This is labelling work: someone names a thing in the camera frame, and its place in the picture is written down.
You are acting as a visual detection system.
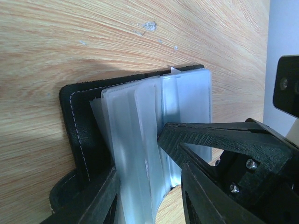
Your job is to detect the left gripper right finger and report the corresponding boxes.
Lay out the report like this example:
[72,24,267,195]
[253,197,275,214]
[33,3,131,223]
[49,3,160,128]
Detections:
[181,163,264,224]

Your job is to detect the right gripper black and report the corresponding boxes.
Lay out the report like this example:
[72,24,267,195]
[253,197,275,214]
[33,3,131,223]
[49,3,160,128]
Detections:
[157,119,299,224]

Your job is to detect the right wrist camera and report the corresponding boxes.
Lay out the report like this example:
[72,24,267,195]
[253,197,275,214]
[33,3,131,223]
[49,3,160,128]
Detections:
[272,55,299,140]

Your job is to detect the black card holder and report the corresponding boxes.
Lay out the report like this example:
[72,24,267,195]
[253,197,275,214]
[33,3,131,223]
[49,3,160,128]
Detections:
[59,65,212,224]

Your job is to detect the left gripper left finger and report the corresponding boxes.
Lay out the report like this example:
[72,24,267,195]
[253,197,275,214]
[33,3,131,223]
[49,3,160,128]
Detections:
[42,167,120,224]

